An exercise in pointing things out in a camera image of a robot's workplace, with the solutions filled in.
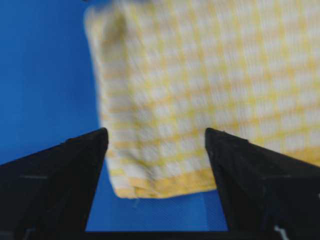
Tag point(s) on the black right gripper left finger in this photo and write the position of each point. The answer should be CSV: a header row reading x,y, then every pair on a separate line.
x,y
48,195

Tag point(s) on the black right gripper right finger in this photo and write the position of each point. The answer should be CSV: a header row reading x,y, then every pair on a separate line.
x,y
265,195

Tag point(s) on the blue table cloth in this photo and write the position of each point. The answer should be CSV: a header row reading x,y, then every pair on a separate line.
x,y
48,94

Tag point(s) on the yellow white striped towel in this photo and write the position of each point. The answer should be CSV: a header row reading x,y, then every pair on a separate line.
x,y
166,70

